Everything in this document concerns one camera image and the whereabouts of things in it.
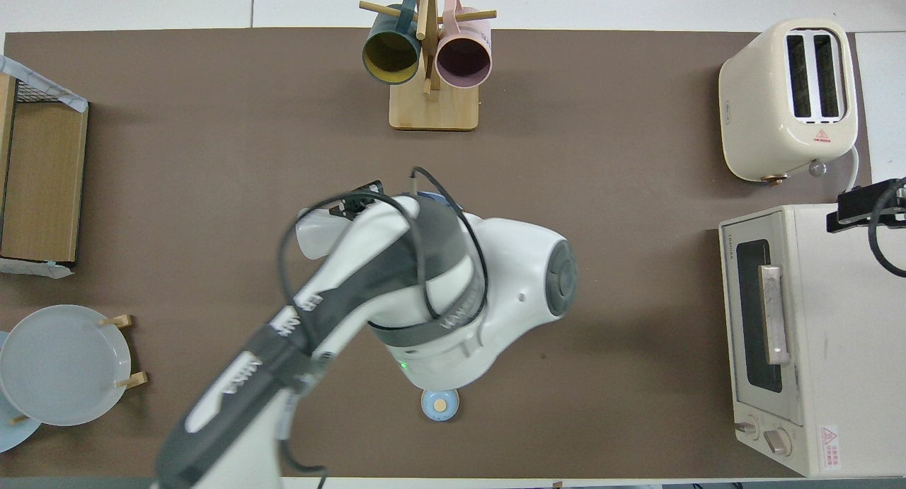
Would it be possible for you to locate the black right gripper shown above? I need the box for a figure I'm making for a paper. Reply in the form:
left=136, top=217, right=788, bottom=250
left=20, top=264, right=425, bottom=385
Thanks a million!
left=827, top=180, right=906, bottom=233

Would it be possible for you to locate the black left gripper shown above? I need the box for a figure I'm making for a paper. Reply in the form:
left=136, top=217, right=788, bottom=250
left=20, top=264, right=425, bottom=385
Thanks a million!
left=327, top=180, right=386, bottom=217

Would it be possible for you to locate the squeeze bottle with navy cap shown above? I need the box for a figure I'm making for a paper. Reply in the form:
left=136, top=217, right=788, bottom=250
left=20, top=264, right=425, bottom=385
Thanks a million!
left=296, top=207, right=355, bottom=261

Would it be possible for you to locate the blue round plate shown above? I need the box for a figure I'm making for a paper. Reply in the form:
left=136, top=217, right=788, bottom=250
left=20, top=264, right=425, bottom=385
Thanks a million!
left=416, top=190, right=465, bottom=211

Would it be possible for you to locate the grey plate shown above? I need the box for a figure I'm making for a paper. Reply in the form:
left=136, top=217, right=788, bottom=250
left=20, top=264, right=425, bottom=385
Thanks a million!
left=0, top=304, right=132, bottom=427

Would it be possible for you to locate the light blue plate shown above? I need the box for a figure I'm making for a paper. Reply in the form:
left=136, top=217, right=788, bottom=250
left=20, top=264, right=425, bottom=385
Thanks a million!
left=0, top=331, right=42, bottom=453

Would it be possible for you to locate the wooden mug tree stand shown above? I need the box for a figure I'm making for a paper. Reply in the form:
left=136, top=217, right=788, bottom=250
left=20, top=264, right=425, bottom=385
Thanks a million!
left=359, top=0, right=498, bottom=132

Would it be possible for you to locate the white toaster oven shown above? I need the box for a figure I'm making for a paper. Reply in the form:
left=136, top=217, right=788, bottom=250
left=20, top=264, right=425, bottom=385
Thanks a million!
left=718, top=204, right=906, bottom=478

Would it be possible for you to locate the cream two-slot toaster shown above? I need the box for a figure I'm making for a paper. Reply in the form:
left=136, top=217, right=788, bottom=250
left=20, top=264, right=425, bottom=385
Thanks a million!
left=718, top=17, right=859, bottom=185

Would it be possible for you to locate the teal mug with yellow inside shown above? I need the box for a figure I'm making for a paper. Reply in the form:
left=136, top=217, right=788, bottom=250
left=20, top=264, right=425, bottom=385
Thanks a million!
left=362, top=0, right=423, bottom=86

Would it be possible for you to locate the pink mug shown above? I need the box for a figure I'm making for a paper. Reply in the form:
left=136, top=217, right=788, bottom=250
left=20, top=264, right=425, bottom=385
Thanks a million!
left=435, top=0, right=493, bottom=90

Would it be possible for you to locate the small blue shaker with cork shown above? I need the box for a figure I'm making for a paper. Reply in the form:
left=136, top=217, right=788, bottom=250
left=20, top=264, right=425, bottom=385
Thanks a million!
left=420, top=386, right=460, bottom=422

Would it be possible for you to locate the brown table mat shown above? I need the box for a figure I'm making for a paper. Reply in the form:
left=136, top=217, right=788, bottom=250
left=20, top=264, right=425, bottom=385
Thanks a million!
left=0, top=28, right=873, bottom=479

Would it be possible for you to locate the wooden dish rack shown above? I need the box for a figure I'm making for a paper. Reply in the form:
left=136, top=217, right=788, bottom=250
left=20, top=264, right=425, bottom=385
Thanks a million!
left=8, top=314, right=148, bottom=426

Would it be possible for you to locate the marble patterned sheet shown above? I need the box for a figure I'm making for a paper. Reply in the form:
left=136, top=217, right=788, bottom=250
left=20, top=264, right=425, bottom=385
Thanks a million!
left=0, top=54, right=89, bottom=113
left=0, top=258, right=74, bottom=279

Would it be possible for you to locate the toaster power cord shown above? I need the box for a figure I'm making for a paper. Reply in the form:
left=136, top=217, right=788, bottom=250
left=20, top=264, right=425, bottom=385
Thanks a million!
left=841, top=144, right=861, bottom=192

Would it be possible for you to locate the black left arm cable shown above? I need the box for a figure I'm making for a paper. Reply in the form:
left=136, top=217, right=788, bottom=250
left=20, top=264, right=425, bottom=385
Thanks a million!
left=276, top=166, right=491, bottom=489

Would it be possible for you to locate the wooden shelf with wire basket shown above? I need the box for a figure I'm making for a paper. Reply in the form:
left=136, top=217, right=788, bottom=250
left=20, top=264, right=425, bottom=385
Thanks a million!
left=0, top=71, right=89, bottom=265

